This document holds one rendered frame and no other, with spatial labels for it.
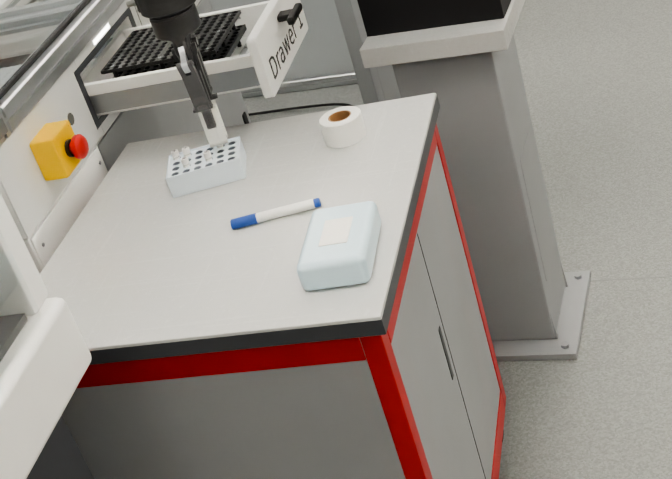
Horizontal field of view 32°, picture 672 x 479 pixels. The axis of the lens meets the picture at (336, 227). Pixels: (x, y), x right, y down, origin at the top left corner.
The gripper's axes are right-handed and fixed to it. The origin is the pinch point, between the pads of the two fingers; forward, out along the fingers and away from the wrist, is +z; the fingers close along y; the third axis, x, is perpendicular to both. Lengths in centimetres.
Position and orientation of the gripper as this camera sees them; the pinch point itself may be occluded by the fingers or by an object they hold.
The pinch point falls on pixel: (212, 123)
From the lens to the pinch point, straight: 192.6
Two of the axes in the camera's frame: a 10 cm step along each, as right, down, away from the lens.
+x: 9.6, -2.6, -0.8
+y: 0.6, 4.9, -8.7
